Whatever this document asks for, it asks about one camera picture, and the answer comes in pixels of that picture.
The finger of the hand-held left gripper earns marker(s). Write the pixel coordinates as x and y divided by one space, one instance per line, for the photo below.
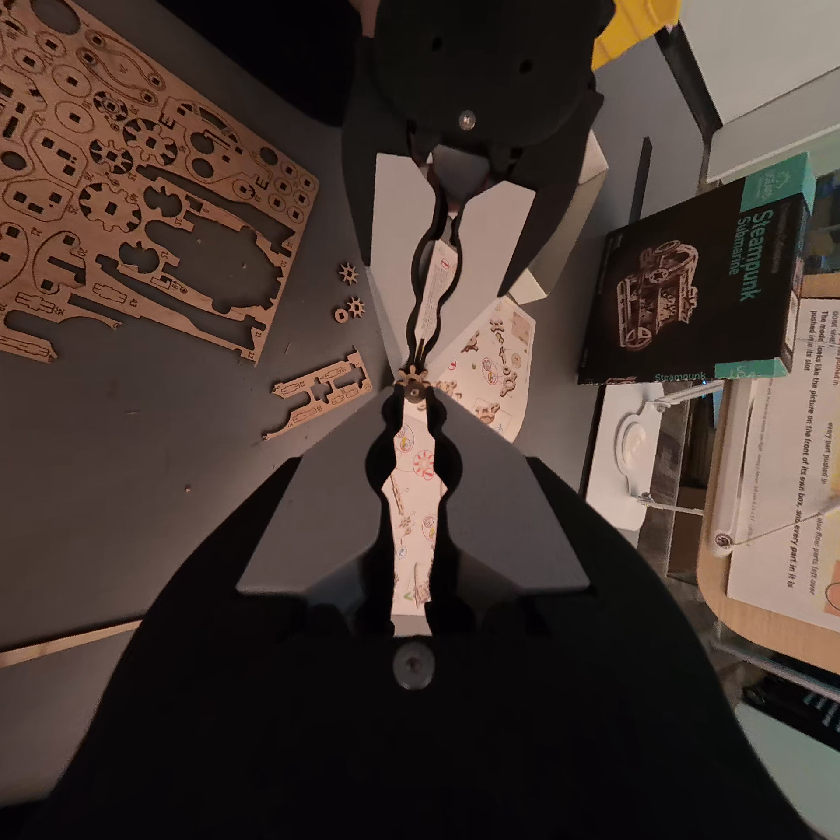
492 243
394 216

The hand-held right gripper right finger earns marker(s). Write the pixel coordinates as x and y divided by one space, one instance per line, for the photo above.
512 525

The long wooden stick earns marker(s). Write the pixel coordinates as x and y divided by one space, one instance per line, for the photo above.
65 643

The small plywood sheet fragment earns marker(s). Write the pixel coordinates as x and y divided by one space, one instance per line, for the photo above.
308 394

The yellow plastic bin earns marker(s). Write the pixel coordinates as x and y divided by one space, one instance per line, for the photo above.
636 26

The black pen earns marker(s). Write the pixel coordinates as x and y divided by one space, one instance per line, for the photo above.
641 177

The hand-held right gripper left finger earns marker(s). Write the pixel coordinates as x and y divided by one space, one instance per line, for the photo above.
308 525

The large plywood parts sheet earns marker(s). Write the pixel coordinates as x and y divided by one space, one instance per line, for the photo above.
39 216

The instruction booklet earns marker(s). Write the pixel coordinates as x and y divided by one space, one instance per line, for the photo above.
485 367

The black model kit box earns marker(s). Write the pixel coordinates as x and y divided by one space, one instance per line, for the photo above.
689 295

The printed paper sheet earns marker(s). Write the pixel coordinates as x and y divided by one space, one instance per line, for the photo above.
787 459

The white cardboard box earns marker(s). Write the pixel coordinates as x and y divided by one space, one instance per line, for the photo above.
558 249

